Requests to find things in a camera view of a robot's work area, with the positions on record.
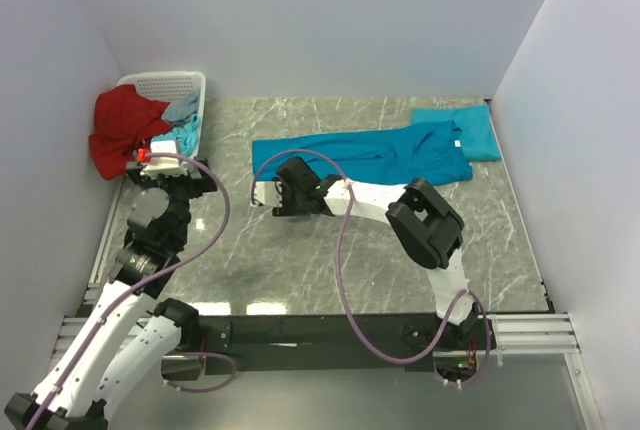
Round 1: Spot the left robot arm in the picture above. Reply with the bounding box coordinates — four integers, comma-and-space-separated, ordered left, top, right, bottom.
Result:
5, 152, 221, 429

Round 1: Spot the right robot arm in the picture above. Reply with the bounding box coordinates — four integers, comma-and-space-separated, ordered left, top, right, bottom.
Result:
252, 156, 495, 362

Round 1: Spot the red t shirt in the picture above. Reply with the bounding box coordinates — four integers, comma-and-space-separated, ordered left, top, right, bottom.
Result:
89, 84, 172, 180

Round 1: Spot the light blue t shirt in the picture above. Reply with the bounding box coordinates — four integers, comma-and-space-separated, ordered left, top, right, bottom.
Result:
151, 90, 201, 157

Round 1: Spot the white laundry basket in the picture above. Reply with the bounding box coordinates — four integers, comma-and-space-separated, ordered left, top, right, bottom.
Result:
117, 71, 207, 158

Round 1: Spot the black base beam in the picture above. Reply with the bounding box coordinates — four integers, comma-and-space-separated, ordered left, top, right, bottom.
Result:
159, 312, 499, 376

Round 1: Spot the folded blue t shirt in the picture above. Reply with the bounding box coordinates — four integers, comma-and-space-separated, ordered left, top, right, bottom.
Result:
411, 103, 502, 161

